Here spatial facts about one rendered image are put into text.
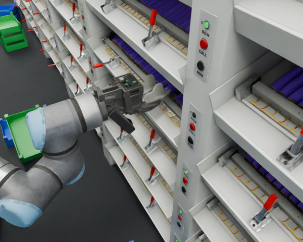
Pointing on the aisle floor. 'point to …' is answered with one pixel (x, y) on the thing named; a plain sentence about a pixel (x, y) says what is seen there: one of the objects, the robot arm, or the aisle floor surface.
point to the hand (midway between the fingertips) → (165, 90)
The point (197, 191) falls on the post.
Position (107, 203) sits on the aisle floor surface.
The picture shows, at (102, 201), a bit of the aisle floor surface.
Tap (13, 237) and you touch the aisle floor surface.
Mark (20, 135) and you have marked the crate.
